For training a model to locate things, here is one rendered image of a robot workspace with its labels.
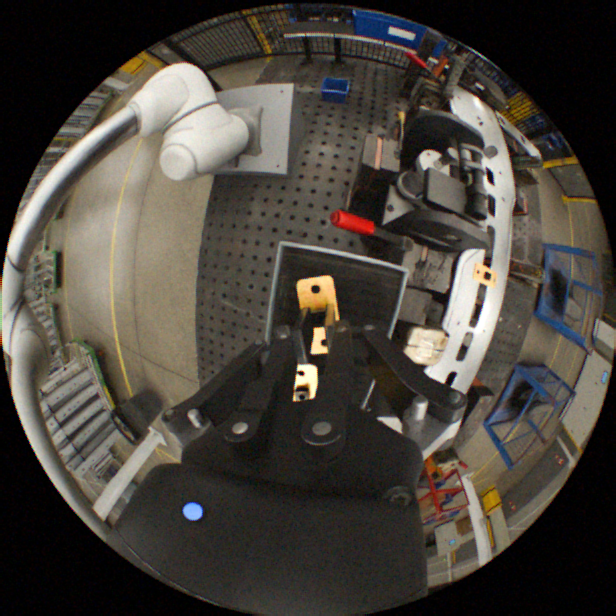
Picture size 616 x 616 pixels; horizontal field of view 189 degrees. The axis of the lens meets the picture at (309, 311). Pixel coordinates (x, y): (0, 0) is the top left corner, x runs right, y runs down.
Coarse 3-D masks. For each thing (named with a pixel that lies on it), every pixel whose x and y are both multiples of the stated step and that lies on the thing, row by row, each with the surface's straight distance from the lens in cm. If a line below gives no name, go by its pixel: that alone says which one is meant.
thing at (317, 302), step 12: (324, 276) 22; (300, 288) 22; (324, 288) 22; (300, 300) 23; (312, 300) 22; (324, 300) 22; (312, 312) 22; (324, 312) 22; (336, 312) 23; (312, 324) 22; (324, 336) 24; (312, 348) 24; (324, 348) 24
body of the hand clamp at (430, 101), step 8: (424, 80) 65; (424, 88) 62; (432, 88) 62; (440, 88) 66; (416, 96) 67; (424, 96) 64; (432, 96) 63; (440, 96) 63; (416, 104) 67; (424, 104) 66; (432, 104) 66; (440, 104) 65; (408, 112) 77; (408, 120) 74
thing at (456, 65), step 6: (450, 60) 60; (456, 60) 56; (450, 66) 59; (456, 66) 57; (462, 66) 57; (468, 66) 58; (474, 66) 59; (450, 72) 59; (456, 72) 58; (450, 78) 59; (456, 78) 59; (450, 84) 61; (456, 84) 60; (450, 90) 62
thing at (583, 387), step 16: (592, 368) 822; (608, 368) 818; (576, 384) 837; (592, 384) 821; (608, 384) 819; (576, 400) 834; (592, 400) 823; (560, 416) 855; (576, 416) 836; (592, 416) 828; (576, 432) 842
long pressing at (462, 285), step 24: (456, 96) 77; (480, 120) 75; (504, 144) 78; (504, 168) 69; (504, 192) 63; (504, 216) 60; (504, 240) 58; (456, 264) 46; (504, 264) 57; (456, 288) 46; (504, 288) 58; (456, 312) 48; (480, 312) 53; (456, 336) 50; (480, 336) 55; (456, 360) 54; (480, 360) 60; (456, 384) 58
